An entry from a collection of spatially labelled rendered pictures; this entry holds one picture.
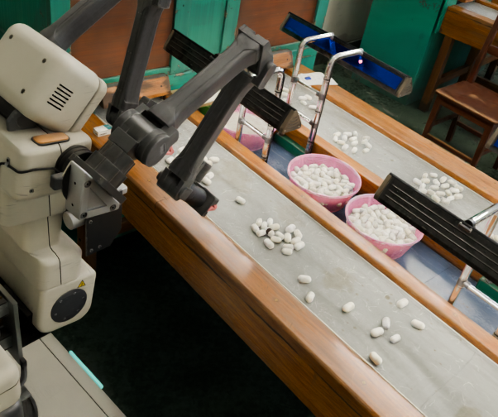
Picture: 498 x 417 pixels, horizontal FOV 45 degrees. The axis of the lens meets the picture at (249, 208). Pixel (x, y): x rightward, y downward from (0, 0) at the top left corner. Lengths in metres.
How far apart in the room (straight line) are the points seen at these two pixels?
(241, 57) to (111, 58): 0.99
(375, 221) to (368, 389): 0.70
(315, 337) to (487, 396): 0.45
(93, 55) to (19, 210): 1.00
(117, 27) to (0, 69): 0.99
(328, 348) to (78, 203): 0.72
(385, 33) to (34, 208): 3.67
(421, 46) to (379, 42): 0.35
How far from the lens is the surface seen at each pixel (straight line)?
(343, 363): 1.53
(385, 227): 2.03
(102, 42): 2.25
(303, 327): 1.57
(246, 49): 1.39
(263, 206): 1.96
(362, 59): 2.27
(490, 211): 1.56
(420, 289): 1.80
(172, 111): 1.27
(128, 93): 1.72
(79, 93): 1.27
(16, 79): 1.28
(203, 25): 2.48
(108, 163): 1.20
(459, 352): 1.72
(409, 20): 4.59
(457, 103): 3.82
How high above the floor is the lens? 1.90
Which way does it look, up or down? 37 degrees down
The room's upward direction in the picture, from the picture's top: 11 degrees clockwise
